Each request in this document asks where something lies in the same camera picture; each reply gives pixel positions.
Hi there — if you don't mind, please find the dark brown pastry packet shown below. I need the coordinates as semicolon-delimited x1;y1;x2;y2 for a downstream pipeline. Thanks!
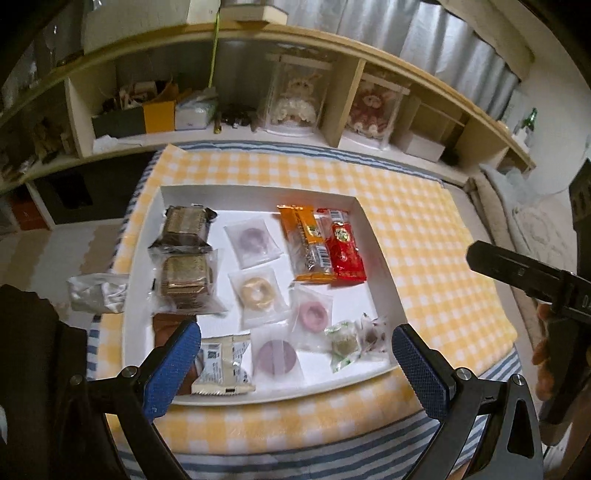
151;313;206;397

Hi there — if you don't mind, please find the white barcode snack packet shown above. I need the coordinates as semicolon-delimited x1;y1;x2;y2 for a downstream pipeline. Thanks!
190;334;256;396

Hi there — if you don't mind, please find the brown cracker pack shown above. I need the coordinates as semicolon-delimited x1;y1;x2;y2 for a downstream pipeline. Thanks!
149;205;217;254
150;250;228;315

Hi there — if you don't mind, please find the dark purple cookie packet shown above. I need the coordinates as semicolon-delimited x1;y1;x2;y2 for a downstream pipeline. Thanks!
250;321;304;390

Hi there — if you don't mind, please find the clear yellow donut packet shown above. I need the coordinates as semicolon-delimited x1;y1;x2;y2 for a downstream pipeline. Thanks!
228;267;290;330

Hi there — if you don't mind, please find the green mochi clear packet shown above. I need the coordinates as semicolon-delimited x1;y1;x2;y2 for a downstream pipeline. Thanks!
325;321;362;373

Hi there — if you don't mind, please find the purple donut clear packet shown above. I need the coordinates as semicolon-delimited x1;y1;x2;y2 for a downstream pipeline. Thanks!
224;217;283;269

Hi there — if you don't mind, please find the pink donut clear packet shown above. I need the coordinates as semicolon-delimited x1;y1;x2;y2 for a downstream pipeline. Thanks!
290;284;332;353

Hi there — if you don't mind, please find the red snack bar package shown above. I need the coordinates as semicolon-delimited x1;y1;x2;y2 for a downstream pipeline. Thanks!
315;208;367;283

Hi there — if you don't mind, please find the orange snack bar package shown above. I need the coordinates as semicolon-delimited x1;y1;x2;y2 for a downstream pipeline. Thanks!
277;205;335;284

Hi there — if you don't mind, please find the person right hand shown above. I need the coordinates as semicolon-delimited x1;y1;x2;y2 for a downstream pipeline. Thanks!
530;301;562;402

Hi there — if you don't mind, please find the white embroidered pillow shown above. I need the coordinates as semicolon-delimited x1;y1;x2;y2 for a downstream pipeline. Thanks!
512;196;577;272

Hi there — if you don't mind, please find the crumpled plastic bag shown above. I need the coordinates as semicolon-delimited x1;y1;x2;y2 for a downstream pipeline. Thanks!
67;273;129;315

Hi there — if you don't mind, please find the light blue quilt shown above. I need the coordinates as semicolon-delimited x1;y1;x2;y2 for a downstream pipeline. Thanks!
479;164;542;215

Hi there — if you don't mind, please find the beige folded blanket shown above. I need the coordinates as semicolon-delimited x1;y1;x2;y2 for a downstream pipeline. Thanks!
465;173;545;349

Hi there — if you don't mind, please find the foam floor mat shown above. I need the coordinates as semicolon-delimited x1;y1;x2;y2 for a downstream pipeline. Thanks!
1;219;122;327

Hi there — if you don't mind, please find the green glass bottle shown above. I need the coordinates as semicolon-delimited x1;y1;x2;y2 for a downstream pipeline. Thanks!
520;108;538;138

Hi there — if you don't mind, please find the white cardboard tray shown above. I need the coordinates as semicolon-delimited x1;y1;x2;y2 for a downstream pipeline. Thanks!
122;185;406;406

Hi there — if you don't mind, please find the white storage box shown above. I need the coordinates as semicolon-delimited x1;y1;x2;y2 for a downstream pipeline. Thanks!
396;130;445;163

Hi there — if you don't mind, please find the red doll in case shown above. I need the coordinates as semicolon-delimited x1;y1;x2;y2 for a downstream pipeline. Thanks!
344;72;410;150

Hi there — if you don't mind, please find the orange cardboard box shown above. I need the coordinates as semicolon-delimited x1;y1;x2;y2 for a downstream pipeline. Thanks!
142;82;179;134

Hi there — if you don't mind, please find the tissue box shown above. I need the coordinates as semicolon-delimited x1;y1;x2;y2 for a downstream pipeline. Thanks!
175;87;218;131

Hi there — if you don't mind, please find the grey curtain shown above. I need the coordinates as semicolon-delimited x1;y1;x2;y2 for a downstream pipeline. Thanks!
221;0;523;121

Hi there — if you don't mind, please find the cream doll in case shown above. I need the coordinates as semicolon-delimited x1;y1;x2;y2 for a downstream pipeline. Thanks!
259;48;334;137

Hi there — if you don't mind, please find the wooden headboard shelf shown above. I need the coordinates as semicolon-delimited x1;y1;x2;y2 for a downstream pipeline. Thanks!
1;22;536;194

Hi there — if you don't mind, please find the book on shelf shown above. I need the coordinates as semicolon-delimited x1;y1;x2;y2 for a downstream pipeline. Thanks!
221;4;288;25

